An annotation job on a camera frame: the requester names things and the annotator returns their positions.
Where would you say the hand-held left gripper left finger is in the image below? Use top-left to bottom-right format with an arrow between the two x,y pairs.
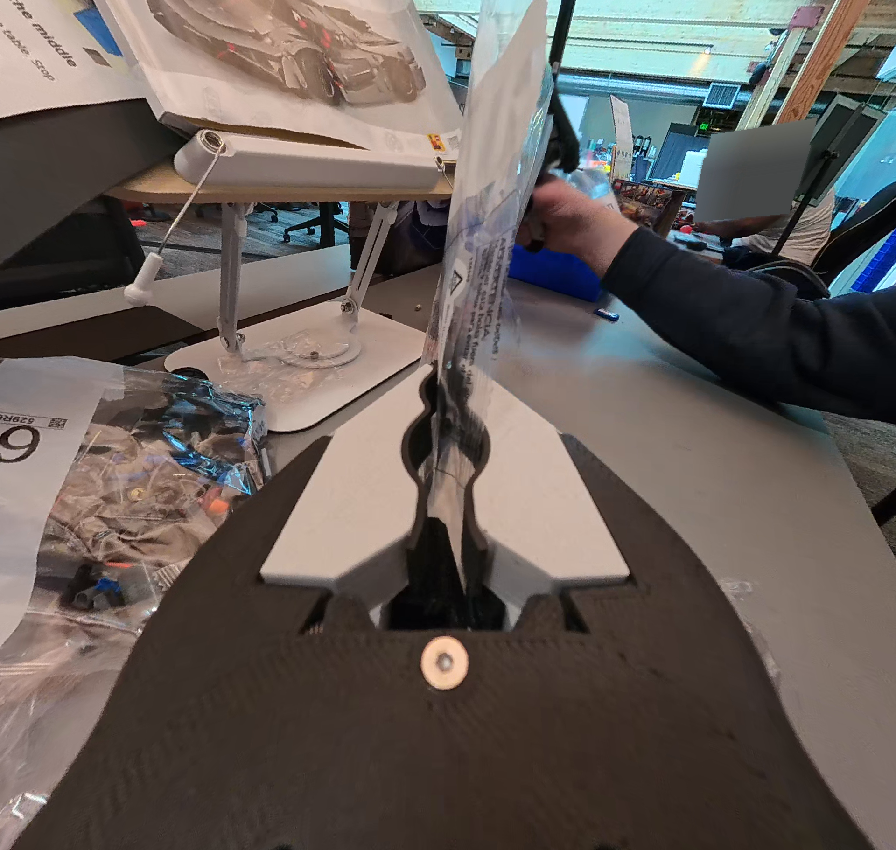
260,366 -> 461,630

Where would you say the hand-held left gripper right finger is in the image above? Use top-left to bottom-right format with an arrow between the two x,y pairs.
462,380 -> 631,630

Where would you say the person's right forearm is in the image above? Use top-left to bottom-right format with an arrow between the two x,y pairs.
601,226 -> 896,423

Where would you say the small lego box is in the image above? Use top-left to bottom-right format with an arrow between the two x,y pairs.
612,177 -> 674,230

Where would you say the lego instruction booklet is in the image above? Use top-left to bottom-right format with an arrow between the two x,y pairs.
79,0 -> 464,153

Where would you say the person's right hand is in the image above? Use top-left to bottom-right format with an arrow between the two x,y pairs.
517,178 -> 640,279

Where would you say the black pole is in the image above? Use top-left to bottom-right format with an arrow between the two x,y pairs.
548,0 -> 590,73

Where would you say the blue plastic bin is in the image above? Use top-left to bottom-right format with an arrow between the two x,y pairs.
507,243 -> 609,303

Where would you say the empty clear plastic bag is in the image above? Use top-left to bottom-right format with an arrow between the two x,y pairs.
241,328 -> 368,406

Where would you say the black monitor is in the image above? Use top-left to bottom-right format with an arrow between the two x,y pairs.
797,93 -> 884,202

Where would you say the black chair back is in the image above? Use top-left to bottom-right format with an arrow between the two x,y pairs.
811,180 -> 896,286

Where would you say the wooden post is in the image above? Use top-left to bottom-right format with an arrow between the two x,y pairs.
772,0 -> 893,125

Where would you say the metal page holder wire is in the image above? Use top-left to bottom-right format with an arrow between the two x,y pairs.
123,131 -> 228,307

